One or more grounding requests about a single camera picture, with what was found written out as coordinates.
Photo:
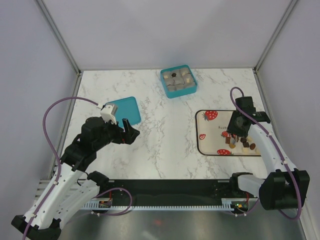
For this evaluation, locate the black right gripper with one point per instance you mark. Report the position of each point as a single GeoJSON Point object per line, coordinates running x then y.
{"type": "Point", "coordinates": [231, 128]}

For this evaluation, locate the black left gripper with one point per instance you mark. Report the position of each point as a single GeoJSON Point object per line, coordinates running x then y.
{"type": "Point", "coordinates": [127, 137]}

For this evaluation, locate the metal tongs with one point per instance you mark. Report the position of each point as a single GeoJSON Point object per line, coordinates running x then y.
{"type": "Point", "coordinates": [234, 140]}

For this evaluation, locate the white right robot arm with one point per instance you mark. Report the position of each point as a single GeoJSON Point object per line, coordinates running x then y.
{"type": "Point", "coordinates": [285, 186]}

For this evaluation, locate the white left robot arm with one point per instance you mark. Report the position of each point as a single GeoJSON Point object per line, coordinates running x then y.
{"type": "Point", "coordinates": [47, 217]}

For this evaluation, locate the brown square chocolate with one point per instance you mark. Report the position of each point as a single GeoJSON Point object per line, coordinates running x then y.
{"type": "Point", "coordinates": [227, 141]}

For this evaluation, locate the dark brown chocolate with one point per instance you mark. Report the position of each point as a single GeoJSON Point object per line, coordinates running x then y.
{"type": "Point", "coordinates": [246, 144]}
{"type": "Point", "coordinates": [252, 146]}

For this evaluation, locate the teal chocolate box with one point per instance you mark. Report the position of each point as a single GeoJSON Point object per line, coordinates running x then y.
{"type": "Point", "coordinates": [175, 87]}

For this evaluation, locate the teal box lid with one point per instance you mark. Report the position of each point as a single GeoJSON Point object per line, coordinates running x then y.
{"type": "Point", "coordinates": [127, 108]}

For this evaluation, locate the strawberry print tray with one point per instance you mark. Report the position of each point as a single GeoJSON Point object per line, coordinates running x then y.
{"type": "Point", "coordinates": [211, 130]}

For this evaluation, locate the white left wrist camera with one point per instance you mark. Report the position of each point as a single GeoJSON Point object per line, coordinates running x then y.
{"type": "Point", "coordinates": [108, 113]}

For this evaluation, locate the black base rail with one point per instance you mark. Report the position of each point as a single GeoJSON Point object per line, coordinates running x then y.
{"type": "Point", "coordinates": [173, 191]}

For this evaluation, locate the white slotted cable duct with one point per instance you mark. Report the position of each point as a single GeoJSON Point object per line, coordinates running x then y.
{"type": "Point", "coordinates": [223, 204]}

